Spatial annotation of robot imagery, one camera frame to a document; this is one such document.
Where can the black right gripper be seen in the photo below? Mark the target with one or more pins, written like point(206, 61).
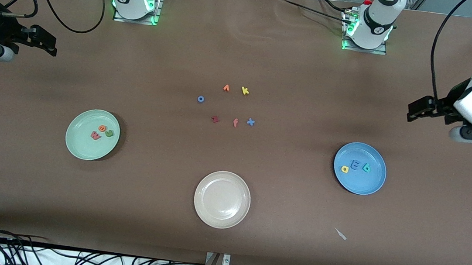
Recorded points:
point(4, 31)

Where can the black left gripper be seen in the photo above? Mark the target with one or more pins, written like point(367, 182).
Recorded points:
point(448, 103)

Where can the teal letter b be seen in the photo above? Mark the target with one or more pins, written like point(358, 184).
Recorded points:
point(366, 168)

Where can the blue foam letter m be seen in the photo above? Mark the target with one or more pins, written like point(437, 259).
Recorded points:
point(355, 165)

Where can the yellow foam letter a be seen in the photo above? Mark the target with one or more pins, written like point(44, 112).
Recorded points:
point(344, 170)

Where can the orange foam letter e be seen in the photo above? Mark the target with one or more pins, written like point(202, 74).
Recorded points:
point(102, 129)

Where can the red foam letter w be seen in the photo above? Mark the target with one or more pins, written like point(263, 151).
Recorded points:
point(95, 136)

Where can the green foam letter u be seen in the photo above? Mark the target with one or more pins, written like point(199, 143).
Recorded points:
point(109, 134)

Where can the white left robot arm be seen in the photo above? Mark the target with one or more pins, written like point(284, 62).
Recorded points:
point(376, 24)

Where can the blue plate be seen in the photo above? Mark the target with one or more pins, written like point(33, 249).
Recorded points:
point(357, 185)

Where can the light green plate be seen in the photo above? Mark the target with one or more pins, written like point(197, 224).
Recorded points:
point(85, 149)

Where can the white tape scrap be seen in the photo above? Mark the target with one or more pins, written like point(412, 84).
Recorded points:
point(340, 234)

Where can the blue foam letter o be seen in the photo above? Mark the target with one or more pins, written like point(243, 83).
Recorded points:
point(198, 98)

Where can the blue foam letter x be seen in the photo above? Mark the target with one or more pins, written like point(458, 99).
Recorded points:
point(250, 121)

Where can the yellow foam letter k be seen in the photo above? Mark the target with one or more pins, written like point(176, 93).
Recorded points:
point(244, 91)

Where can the brown table cover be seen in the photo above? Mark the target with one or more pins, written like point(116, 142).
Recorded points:
point(244, 54)

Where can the salmon foam letter f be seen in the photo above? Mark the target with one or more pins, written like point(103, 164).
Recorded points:
point(235, 123)

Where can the dark red foam letter z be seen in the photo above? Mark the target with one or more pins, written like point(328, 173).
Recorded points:
point(215, 119)

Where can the beige plate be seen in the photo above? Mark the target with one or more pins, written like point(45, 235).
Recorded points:
point(222, 199)

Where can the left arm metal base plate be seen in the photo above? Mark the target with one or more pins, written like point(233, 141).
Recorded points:
point(365, 51)

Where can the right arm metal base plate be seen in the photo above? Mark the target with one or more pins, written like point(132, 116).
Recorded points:
point(159, 10)

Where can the small metal bracket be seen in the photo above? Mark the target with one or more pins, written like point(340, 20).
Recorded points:
point(224, 261)

